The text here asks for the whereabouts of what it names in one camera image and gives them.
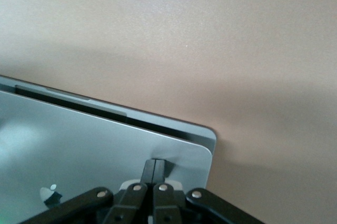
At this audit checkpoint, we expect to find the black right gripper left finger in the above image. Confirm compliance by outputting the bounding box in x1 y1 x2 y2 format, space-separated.
25 158 158 224

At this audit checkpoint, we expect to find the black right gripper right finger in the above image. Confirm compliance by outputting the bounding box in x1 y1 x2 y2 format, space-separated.
152 158 265 224

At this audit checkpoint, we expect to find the grey laptop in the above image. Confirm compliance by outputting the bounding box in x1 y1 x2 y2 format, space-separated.
0 74 217 224

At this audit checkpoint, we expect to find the brown table cover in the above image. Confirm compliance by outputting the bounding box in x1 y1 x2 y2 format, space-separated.
0 0 337 224

